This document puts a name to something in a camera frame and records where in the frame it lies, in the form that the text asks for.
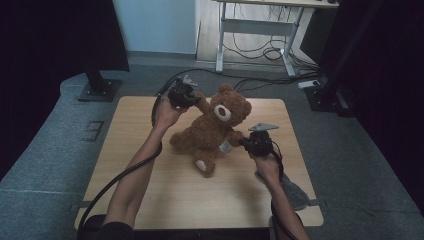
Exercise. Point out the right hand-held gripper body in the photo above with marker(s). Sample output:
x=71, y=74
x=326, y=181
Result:
x=261, y=143

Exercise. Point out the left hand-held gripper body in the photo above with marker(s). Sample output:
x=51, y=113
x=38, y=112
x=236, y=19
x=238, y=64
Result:
x=181, y=95

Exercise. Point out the brown teddy bear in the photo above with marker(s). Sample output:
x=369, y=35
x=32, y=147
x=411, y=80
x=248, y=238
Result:
x=210, y=130

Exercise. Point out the grey felt cloth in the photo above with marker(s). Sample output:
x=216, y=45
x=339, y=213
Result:
x=296, y=196

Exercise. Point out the person's left hand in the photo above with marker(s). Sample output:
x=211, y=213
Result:
x=165, y=115

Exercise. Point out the person's right hand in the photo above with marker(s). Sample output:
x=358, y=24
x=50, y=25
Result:
x=270, y=170

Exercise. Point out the white power strip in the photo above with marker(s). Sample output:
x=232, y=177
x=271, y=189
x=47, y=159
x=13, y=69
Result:
x=308, y=84

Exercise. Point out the black stand with square base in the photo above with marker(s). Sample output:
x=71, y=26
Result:
x=100, y=90

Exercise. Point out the grey tape strip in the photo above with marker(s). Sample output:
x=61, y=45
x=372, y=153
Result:
x=80, y=205
x=320, y=202

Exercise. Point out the dark floor socket box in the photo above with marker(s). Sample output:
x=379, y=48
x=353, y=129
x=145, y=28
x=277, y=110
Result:
x=92, y=131

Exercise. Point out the person's dark sleeve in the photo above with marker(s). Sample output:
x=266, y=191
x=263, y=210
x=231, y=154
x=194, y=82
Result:
x=115, y=231

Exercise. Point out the black chair armrest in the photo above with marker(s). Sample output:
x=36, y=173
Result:
x=88, y=228

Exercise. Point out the black stand with slanted post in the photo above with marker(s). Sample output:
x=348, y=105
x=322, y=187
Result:
x=328, y=100

